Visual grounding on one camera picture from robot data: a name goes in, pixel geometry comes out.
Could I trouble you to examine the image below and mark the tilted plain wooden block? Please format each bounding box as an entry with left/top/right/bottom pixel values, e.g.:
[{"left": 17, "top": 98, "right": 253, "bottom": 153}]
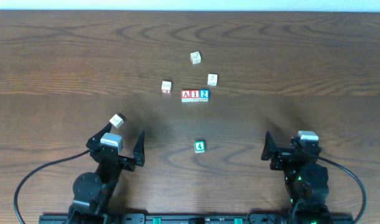
[{"left": 109, "top": 113, "right": 126, "bottom": 129}]

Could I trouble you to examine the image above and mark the wooden block centre right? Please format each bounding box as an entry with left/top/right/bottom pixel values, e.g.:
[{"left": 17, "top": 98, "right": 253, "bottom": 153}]
[{"left": 207, "top": 73, "right": 218, "bottom": 86}]

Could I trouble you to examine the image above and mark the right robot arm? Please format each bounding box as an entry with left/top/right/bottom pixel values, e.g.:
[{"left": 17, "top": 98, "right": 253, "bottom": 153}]
[{"left": 261, "top": 131, "right": 333, "bottom": 224}]

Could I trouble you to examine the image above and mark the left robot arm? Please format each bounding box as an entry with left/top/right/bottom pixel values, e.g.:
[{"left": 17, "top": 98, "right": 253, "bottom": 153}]
[{"left": 67, "top": 123, "right": 145, "bottom": 223}]

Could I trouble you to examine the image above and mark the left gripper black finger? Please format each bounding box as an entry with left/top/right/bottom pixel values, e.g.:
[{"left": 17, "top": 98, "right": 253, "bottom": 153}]
[
  {"left": 132, "top": 131, "right": 145, "bottom": 167},
  {"left": 86, "top": 123, "right": 112, "bottom": 149}
]

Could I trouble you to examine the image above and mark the black mounting rail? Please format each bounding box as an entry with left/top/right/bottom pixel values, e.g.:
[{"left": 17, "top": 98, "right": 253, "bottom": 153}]
[{"left": 39, "top": 212, "right": 355, "bottom": 224}]

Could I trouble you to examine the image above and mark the red letter I block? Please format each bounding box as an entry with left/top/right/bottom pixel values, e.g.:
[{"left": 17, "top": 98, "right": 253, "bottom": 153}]
[{"left": 190, "top": 90, "right": 200, "bottom": 102}]

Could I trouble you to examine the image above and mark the plain wooden block top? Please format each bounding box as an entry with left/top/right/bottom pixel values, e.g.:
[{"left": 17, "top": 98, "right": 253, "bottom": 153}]
[{"left": 190, "top": 51, "right": 202, "bottom": 65}]

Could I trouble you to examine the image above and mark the red letter A block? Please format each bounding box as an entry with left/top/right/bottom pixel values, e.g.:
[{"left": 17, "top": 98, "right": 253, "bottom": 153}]
[{"left": 181, "top": 90, "right": 191, "bottom": 103}]

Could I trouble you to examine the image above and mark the wooden block red side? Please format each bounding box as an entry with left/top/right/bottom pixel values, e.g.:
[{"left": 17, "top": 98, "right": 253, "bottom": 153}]
[{"left": 161, "top": 81, "right": 172, "bottom": 94}]

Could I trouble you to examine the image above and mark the blue number 2 block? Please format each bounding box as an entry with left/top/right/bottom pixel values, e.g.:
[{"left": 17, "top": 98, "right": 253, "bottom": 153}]
[{"left": 199, "top": 90, "right": 210, "bottom": 102}]

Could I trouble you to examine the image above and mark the green tree picture block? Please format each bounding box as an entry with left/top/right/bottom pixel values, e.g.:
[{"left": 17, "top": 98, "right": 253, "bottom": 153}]
[{"left": 194, "top": 141, "right": 205, "bottom": 153}]

